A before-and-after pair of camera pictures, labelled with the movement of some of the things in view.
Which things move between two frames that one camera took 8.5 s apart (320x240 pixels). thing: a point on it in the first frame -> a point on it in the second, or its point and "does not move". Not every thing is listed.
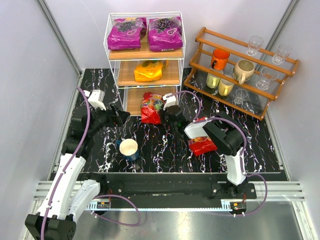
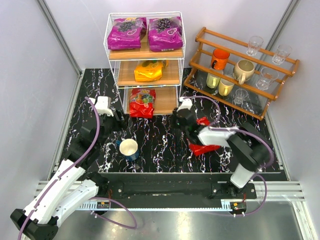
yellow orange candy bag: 149,70 does not move
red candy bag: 150,107 -> 142,102
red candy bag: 199,146 does not move
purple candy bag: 165,34 does not move
